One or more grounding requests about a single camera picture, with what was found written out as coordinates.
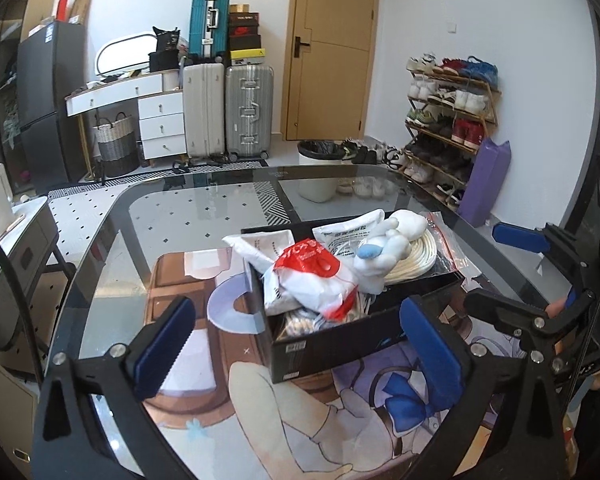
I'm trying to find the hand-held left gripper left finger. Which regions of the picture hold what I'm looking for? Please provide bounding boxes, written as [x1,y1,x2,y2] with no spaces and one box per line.
[30,295,201,480]

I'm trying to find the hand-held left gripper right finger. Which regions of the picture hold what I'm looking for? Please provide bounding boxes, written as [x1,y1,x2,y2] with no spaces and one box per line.
[399,295,571,480]

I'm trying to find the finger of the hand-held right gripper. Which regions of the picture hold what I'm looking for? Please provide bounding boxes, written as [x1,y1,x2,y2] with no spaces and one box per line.
[464,287,597,369]
[492,221,589,274]

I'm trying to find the white rope coil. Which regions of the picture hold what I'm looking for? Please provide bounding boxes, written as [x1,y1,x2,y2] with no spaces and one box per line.
[384,211,477,287]

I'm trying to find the black cardboard box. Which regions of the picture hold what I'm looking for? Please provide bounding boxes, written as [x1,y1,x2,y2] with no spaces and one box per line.
[240,220,466,386]

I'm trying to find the white blue plush toy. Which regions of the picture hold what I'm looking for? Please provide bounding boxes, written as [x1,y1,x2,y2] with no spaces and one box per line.
[355,208,429,294]

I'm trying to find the beige braided item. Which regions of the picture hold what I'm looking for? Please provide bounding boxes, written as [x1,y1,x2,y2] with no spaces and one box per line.
[274,309,332,342]

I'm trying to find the plain white plastic packet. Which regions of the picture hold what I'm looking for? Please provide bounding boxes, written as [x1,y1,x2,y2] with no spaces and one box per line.
[222,232,292,272]

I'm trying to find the red white plastic bag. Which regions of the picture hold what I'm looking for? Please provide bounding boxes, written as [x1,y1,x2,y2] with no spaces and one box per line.
[264,239,362,322]

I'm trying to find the purple bag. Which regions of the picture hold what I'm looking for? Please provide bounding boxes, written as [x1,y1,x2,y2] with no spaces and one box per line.
[457,136,512,229]

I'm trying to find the printed desk mat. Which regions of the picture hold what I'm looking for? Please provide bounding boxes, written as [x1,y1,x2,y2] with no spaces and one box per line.
[147,249,571,480]

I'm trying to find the wooden shoe rack with shoes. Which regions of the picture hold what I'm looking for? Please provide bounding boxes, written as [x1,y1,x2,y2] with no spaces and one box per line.
[401,51,502,202]

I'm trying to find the pile of loose shoes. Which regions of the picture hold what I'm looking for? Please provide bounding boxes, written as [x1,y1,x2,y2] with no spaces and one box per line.
[337,136,407,199]

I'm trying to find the black white patterned rug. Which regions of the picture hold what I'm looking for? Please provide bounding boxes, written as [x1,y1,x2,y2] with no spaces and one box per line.
[46,159,292,227]

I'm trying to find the grey drawer cabinet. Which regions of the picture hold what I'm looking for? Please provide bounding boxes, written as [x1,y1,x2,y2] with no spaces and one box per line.
[0,162,77,352]

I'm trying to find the white trash bin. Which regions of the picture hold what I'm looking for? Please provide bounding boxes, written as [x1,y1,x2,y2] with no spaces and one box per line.
[297,139,347,204]

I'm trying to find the woven laundry basket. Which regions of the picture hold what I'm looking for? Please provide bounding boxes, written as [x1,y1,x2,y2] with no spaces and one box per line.
[92,112,139,179]

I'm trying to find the white dresser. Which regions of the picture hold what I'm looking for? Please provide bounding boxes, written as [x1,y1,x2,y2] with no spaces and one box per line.
[64,69,187,167]

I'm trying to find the white suitcase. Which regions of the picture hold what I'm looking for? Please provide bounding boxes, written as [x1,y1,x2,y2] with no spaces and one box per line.
[182,62,226,162]

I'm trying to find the silver suitcase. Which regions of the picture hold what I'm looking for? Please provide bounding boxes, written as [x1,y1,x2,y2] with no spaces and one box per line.
[224,63,276,162]

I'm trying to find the black refrigerator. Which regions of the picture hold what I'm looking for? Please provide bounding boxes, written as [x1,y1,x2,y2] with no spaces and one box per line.
[17,20,89,195]

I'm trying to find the wooden door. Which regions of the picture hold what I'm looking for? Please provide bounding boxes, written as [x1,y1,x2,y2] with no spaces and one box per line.
[282,0,382,144]

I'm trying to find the oval mirror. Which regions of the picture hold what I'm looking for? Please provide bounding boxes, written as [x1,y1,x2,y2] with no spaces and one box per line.
[95,32,157,79]

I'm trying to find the black bag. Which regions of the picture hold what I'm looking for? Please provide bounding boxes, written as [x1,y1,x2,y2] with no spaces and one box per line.
[148,25,182,74]

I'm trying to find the stack of shoe boxes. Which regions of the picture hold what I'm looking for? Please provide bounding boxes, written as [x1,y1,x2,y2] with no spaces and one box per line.
[227,2,266,67]

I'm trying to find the teal suitcase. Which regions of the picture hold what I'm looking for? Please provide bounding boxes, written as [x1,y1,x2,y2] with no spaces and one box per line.
[188,0,231,64]

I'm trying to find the flattened cardboard boxes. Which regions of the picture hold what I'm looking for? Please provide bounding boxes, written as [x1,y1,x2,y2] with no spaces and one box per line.
[56,0,94,27]

